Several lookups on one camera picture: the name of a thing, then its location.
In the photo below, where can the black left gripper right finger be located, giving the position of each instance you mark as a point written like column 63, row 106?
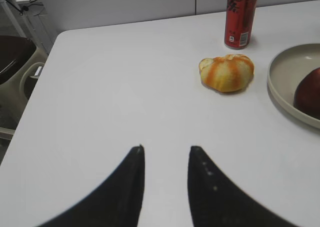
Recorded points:
column 215, row 201

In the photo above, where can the beige chair with dark seat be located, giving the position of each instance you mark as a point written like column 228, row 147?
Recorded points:
column 19, row 58

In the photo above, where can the white desk frame with cables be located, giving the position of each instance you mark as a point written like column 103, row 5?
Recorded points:
column 30, row 19

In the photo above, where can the beige round plate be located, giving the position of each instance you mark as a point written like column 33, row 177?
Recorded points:
column 286, row 71

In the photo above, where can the orange striped bread bun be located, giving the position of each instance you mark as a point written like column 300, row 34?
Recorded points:
column 227, row 74

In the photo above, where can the dark red apple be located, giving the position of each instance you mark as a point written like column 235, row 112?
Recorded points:
column 307, row 94

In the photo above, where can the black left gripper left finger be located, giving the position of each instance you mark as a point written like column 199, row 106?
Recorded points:
column 116, row 202

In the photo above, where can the red soda can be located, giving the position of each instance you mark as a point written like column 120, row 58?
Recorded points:
column 239, row 22

